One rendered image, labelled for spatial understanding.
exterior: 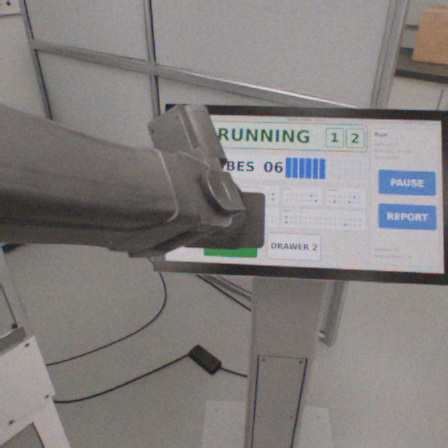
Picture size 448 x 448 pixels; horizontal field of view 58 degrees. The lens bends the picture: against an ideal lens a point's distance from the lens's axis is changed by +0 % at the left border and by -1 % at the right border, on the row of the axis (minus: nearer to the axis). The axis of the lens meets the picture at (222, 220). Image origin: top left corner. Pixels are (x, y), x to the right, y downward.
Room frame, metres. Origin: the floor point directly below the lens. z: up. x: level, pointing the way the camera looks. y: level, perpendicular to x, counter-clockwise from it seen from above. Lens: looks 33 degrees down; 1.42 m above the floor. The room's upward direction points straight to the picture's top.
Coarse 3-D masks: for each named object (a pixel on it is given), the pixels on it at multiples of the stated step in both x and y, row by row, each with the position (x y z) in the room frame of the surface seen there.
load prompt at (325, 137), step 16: (224, 128) 0.71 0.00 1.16; (240, 128) 0.71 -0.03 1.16; (256, 128) 0.71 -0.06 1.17; (272, 128) 0.71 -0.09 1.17; (288, 128) 0.71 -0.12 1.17; (304, 128) 0.70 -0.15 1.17; (320, 128) 0.70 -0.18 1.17; (336, 128) 0.70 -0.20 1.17; (352, 128) 0.70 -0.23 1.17; (224, 144) 0.69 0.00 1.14; (240, 144) 0.69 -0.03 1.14; (256, 144) 0.69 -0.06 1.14; (272, 144) 0.69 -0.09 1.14; (288, 144) 0.69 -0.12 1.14; (304, 144) 0.69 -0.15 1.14; (320, 144) 0.68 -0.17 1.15; (336, 144) 0.68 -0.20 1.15; (352, 144) 0.68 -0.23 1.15
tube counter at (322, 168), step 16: (272, 160) 0.67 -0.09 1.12; (288, 160) 0.67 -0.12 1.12; (304, 160) 0.67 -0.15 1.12; (320, 160) 0.66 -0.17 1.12; (336, 160) 0.66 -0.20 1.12; (352, 160) 0.66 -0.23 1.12; (272, 176) 0.65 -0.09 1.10; (288, 176) 0.65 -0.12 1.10; (304, 176) 0.65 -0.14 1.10; (320, 176) 0.65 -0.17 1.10; (336, 176) 0.64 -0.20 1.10; (352, 176) 0.64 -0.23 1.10
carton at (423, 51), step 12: (432, 12) 2.61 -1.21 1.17; (444, 12) 2.57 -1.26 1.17; (420, 24) 2.64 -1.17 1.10; (432, 24) 2.59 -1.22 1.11; (444, 24) 2.55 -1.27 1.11; (420, 36) 2.62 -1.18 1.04; (432, 36) 2.58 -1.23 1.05; (444, 36) 2.54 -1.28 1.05; (420, 48) 2.61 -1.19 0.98; (432, 48) 2.57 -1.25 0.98; (444, 48) 2.53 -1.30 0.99; (420, 60) 2.61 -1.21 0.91; (432, 60) 2.56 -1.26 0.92; (444, 60) 2.52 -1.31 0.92
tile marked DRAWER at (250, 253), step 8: (240, 248) 0.57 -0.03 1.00; (248, 248) 0.57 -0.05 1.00; (256, 248) 0.57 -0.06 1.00; (208, 256) 0.56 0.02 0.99; (216, 256) 0.56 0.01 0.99; (224, 256) 0.56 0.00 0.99; (232, 256) 0.56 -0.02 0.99; (240, 256) 0.56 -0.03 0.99; (248, 256) 0.56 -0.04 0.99; (256, 256) 0.56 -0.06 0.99
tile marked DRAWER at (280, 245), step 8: (272, 232) 0.59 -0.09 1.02; (280, 232) 0.59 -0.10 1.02; (272, 240) 0.58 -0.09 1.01; (280, 240) 0.58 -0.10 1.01; (288, 240) 0.58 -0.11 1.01; (296, 240) 0.58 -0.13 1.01; (304, 240) 0.57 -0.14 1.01; (312, 240) 0.57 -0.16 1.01; (320, 240) 0.57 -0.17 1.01; (272, 248) 0.57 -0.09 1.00; (280, 248) 0.57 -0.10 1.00; (288, 248) 0.57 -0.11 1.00; (296, 248) 0.57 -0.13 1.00; (304, 248) 0.57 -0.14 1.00; (312, 248) 0.57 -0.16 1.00; (320, 248) 0.56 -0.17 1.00; (272, 256) 0.56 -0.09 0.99; (280, 256) 0.56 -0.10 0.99; (288, 256) 0.56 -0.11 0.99; (296, 256) 0.56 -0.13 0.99; (304, 256) 0.56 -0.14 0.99; (312, 256) 0.56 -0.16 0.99; (320, 256) 0.56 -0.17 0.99
